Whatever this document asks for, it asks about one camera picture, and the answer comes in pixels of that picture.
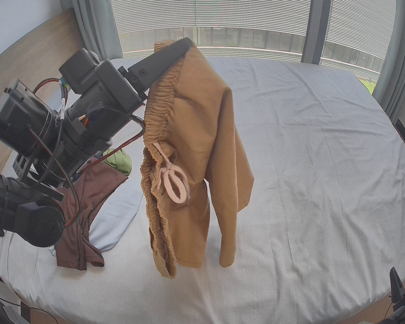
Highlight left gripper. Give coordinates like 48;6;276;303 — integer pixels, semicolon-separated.
66;37;194;148

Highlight tan shorts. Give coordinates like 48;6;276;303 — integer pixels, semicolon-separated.
140;39;255;279

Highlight bed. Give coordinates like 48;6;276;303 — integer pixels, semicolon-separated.
0;7;405;324

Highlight green garment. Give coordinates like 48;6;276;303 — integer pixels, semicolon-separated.
101;147;133;178

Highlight window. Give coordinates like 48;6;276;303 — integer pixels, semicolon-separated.
107;0;398;92

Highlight brown garment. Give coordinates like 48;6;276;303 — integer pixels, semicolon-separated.
54;157;129;271

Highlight pale blue garment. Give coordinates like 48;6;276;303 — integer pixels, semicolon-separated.
88;186;139;252

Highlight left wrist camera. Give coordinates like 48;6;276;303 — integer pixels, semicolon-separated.
58;47;103;95

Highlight black cable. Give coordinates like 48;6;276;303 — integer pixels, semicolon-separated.
2;301;66;324

